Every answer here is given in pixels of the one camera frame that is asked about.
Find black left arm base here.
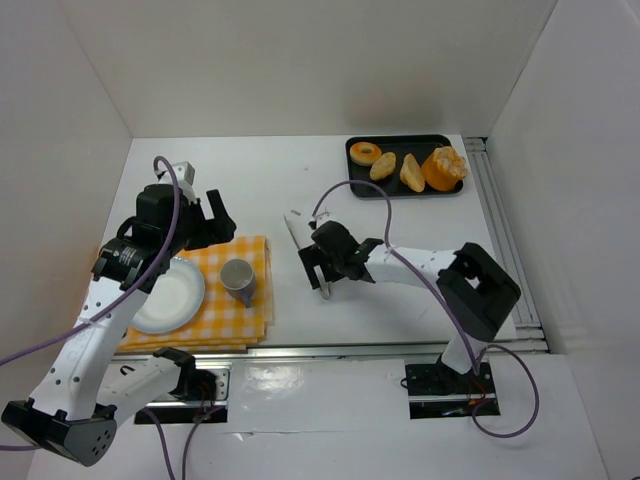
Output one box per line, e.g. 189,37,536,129
146,367,231,425

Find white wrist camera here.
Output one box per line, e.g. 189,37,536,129
156,162,195,188
308,211,333,231

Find stainless steel serving tongs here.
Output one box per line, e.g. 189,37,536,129
283,211,331,301

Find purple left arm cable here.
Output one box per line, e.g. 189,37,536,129
0,155,182,369

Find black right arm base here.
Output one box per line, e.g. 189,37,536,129
400,362,500,419

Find black food tray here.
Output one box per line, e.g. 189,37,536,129
345,134,464,198

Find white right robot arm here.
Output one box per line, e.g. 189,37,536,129
298,220,521,375

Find white ceramic plate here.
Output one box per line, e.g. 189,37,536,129
131,257,205,335

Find aluminium side rail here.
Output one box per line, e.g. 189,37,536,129
463,137,550,354

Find purple ceramic mug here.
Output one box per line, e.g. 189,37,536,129
219,258,257,308

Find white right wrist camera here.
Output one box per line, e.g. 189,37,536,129
308,211,333,231

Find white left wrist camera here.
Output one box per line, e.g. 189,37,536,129
156,162,195,188

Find yellow checkered cloth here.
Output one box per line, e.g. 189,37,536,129
118,236,273,353

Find aluminium front rail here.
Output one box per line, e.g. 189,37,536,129
112,340,451,362

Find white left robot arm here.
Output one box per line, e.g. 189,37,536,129
1,184,236,467

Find ring donut bread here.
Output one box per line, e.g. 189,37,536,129
349,142,382,167

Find oval bread roll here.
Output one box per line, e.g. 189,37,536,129
369,152,396,182

